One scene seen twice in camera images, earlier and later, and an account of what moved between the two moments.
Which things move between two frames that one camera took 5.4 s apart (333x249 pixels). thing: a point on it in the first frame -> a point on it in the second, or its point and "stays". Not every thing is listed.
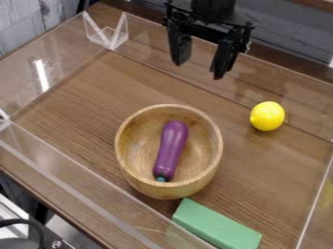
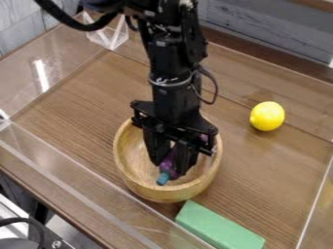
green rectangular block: x=215 y=228 stays
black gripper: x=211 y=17 -> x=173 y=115
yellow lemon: x=267 y=116 stays
